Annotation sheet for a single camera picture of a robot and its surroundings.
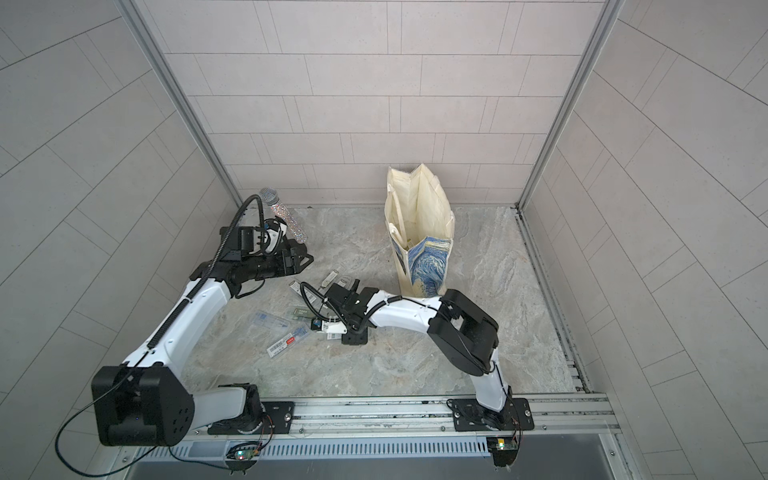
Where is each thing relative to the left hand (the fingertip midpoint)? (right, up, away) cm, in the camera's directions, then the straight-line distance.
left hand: (308, 256), depth 81 cm
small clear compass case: (+3, -9, +13) cm, 16 cm away
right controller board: (+49, -44, -13) cm, 67 cm away
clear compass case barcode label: (-8, -11, +12) cm, 18 cm away
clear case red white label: (-6, -24, +1) cm, 25 cm away
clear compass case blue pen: (-12, -20, +5) cm, 24 cm away
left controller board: (-9, -42, -17) cm, 46 cm away
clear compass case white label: (+8, -10, +13) cm, 18 cm away
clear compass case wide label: (+7, -22, 0) cm, 23 cm away
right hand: (+11, -22, +5) cm, 25 cm away
